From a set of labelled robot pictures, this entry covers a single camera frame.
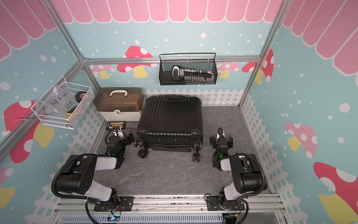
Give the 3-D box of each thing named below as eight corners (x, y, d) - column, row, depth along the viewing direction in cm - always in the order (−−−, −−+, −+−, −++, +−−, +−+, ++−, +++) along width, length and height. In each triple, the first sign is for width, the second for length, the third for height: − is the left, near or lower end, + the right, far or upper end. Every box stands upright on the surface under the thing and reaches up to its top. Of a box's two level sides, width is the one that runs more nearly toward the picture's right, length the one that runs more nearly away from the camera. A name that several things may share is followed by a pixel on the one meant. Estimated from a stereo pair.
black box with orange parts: (106, 129, 108) (105, 127, 106) (109, 123, 112) (107, 121, 110) (124, 129, 108) (123, 127, 106) (126, 123, 112) (125, 121, 110)
